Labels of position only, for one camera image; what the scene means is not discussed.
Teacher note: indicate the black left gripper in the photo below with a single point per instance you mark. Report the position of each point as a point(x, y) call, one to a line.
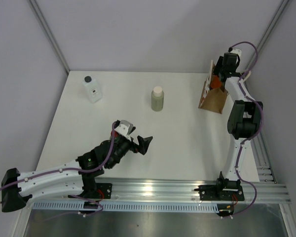
point(143, 144)

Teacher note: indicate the aluminium mounting rail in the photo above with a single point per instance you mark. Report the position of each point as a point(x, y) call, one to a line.
point(147, 190)

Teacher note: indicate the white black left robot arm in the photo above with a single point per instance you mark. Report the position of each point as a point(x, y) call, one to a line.
point(75, 178)

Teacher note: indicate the clear bottle black cap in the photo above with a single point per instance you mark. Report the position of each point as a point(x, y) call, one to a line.
point(92, 89)

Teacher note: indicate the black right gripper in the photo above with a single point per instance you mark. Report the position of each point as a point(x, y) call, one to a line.
point(216, 69)

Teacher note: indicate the white slotted cable duct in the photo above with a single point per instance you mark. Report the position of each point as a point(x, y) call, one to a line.
point(127, 206)

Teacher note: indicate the green bottle white cap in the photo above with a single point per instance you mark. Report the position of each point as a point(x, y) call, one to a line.
point(157, 99)

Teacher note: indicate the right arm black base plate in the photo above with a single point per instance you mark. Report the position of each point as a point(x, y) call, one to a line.
point(216, 193)

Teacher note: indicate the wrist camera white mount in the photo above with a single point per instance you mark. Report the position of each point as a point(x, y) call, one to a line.
point(235, 51)
point(125, 128)

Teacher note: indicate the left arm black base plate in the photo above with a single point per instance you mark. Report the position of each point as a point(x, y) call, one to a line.
point(99, 191)

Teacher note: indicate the dark green bottle red cap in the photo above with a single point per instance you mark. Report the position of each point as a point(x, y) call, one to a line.
point(114, 135)

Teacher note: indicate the orange bottle blue cap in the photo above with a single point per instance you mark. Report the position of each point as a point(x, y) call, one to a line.
point(215, 83)

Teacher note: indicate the watermelon canvas tote bag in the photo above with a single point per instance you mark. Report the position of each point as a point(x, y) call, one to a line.
point(214, 99)

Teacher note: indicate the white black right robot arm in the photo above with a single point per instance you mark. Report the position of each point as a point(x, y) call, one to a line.
point(244, 123)

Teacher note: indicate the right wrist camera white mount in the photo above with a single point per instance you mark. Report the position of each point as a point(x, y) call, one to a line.
point(235, 51)

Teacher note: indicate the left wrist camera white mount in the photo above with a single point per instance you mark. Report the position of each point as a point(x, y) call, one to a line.
point(125, 128)

